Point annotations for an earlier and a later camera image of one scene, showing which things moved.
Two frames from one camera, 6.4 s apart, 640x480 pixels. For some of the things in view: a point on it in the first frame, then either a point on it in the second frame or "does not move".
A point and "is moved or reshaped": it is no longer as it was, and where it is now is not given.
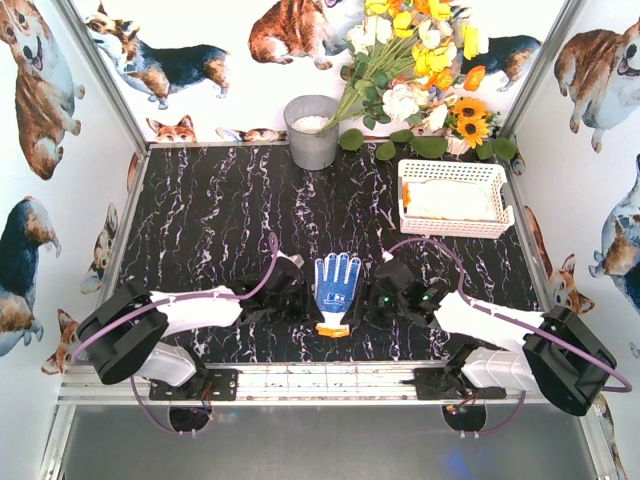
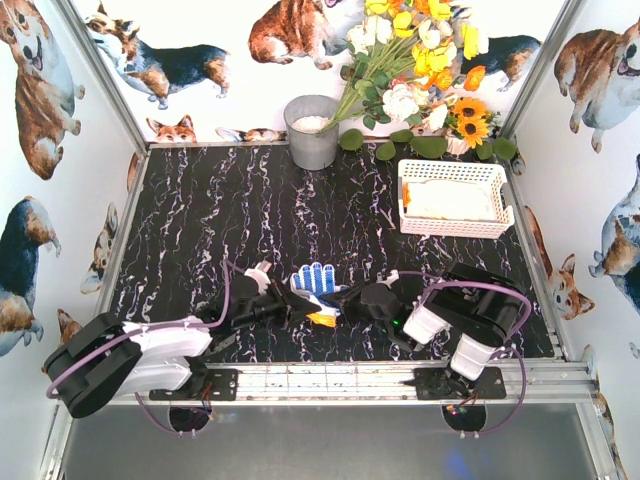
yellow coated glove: [448, 199] does not move
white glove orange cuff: [333, 329] -> [326, 316]
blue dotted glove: [333, 296] is moved or reshaped
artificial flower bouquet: [406, 61] does not move
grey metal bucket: [305, 116] does not move
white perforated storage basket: [491, 174] does not move
